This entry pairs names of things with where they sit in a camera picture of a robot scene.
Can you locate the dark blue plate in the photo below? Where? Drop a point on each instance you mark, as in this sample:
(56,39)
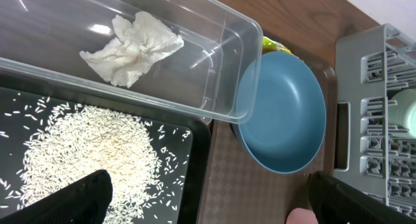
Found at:
(287,127)

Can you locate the brown serving tray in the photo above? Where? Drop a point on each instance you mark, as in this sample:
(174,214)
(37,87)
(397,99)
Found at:
(239,190)

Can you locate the grey dishwasher rack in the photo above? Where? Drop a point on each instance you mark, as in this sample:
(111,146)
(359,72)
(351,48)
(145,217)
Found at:
(372,66)

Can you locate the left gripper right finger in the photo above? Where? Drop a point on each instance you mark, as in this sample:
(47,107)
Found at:
(335,202)

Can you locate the clear plastic bin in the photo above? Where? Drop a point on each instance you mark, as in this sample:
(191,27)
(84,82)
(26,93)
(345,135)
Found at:
(214,75)

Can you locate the pink and white cup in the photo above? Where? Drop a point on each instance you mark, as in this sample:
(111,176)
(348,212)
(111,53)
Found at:
(301,216)

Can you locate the mint green bowl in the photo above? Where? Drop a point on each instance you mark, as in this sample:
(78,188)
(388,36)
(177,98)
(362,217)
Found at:
(403,114)

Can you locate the pile of rice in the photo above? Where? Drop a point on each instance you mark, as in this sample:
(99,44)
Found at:
(47,144)

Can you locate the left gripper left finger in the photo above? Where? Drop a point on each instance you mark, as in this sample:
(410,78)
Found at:
(84,201)

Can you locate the green snack wrapper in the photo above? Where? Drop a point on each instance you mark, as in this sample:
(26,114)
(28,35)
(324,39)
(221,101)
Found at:
(271,46)

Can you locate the black rectangular tray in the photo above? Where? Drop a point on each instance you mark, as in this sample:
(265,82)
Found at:
(191,159)

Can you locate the white tissue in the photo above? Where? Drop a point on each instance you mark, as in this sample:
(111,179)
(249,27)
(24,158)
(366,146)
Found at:
(136,47)

